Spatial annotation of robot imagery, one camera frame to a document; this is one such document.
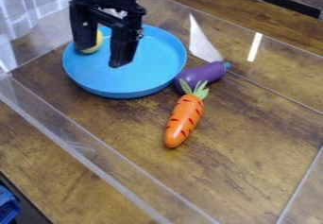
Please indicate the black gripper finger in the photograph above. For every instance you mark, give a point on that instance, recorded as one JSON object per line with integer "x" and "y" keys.
{"x": 84, "y": 27}
{"x": 123, "y": 44}

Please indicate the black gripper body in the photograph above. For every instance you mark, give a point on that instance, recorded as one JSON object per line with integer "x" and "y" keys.
{"x": 110, "y": 12}

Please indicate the blue round tray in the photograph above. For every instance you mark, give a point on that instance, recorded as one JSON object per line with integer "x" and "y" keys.
{"x": 159, "y": 60}

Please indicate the purple toy eggplant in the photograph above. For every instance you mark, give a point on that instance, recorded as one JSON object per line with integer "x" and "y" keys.
{"x": 208, "y": 72}

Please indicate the orange toy carrot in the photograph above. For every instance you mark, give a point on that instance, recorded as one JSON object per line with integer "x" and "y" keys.
{"x": 186, "y": 114}

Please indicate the blue object at corner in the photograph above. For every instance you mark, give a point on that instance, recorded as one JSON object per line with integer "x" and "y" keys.
{"x": 10, "y": 206}

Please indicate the clear acrylic enclosure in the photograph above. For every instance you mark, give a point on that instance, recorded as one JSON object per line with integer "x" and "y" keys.
{"x": 234, "y": 158}

